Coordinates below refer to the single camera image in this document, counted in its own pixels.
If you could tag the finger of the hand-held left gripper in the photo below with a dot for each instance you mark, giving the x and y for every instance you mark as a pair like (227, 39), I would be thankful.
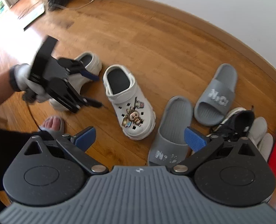
(65, 93)
(89, 74)

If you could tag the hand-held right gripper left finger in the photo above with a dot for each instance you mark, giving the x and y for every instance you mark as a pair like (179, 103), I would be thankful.
(85, 136)

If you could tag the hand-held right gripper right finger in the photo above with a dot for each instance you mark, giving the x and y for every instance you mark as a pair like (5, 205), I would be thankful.
(195, 138)

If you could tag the white clog with charms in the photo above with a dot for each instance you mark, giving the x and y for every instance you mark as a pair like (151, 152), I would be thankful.
(138, 126)
(92, 63)

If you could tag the black sneaker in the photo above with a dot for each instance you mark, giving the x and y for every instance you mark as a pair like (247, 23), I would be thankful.
(238, 123)

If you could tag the person's left hand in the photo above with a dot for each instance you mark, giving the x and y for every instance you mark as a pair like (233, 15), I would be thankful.
(21, 77)

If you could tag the dark grey slide worn print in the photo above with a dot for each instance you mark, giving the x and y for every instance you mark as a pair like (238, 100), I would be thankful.
(173, 126)

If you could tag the worn grey slipper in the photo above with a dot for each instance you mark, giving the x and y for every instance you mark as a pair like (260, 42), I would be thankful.
(58, 133)

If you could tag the person's left foot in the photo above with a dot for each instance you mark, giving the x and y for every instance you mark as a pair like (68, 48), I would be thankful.
(52, 122)

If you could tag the dark grey slide clear print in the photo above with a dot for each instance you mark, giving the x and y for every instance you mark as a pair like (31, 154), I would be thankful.
(217, 98)

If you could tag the flat grey board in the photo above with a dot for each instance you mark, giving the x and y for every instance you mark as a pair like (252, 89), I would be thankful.
(35, 16)

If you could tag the light grey slide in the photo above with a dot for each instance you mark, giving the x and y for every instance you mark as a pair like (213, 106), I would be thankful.
(259, 128)
(266, 147)

